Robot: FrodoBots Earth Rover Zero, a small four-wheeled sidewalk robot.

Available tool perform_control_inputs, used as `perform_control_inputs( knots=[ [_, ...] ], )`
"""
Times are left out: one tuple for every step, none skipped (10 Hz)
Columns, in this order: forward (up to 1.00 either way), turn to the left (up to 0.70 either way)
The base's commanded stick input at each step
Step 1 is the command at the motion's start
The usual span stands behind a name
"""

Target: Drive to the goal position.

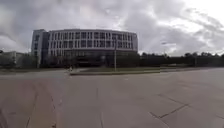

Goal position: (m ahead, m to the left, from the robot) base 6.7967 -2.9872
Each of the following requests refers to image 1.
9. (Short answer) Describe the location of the grey concrete pavement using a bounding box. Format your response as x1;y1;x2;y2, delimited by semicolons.
0;67;224;128

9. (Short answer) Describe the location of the row of dark trees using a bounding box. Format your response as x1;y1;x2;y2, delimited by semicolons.
138;51;224;68

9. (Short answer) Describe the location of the large curved white building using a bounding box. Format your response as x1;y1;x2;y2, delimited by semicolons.
30;28;140;69

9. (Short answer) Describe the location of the low building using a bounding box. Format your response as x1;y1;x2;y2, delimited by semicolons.
0;50;34;70

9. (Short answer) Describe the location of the grass strip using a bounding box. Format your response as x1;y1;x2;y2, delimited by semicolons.
69;66;198;76

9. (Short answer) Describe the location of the thin pole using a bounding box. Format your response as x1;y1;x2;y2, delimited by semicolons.
113;42;118;72

